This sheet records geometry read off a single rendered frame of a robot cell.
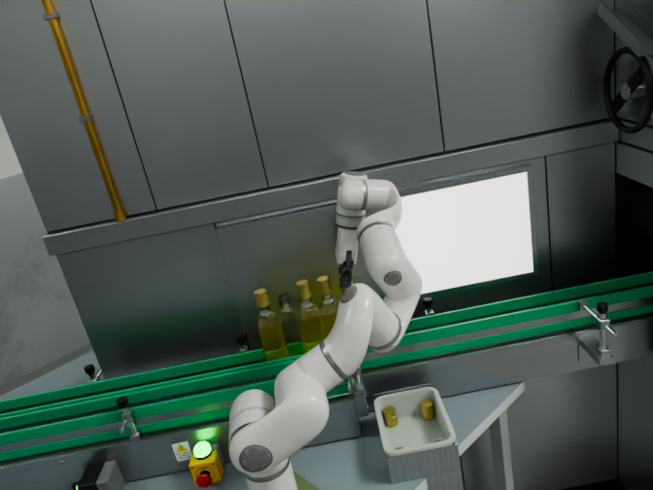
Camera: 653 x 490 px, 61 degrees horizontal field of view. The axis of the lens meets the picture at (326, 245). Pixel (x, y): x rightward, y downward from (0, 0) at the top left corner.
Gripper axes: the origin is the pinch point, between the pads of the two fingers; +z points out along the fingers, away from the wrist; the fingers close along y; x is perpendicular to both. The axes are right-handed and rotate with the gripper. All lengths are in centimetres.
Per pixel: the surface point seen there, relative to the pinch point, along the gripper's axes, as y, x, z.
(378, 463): 25.8, 9.6, 39.1
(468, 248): -12.6, 36.9, -5.5
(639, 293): 4, 80, -1
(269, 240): -12.0, -20.9, -5.1
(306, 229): -12.1, -10.7, -8.9
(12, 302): -206, -196, 119
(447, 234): -12.6, 30.0, -9.4
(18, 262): -214, -193, 93
